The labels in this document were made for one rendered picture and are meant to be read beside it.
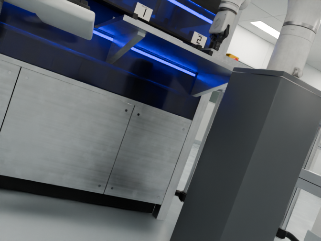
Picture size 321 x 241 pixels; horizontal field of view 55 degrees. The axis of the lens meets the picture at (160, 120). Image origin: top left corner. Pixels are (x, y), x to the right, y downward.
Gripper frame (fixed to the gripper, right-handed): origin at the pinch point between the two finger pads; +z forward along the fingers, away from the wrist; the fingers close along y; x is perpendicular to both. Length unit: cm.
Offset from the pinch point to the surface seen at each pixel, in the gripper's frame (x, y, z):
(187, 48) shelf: -15.9, 8.8, 7.1
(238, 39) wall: 352, -495, -160
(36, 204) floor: -45, -24, 95
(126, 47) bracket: -33.8, -9.2, 13.9
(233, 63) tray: 8.5, 6.0, 4.1
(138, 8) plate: -28.1, -31.5, -7.9
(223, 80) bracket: 15.1, -6.5, 10.4
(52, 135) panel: -47, -30, 62
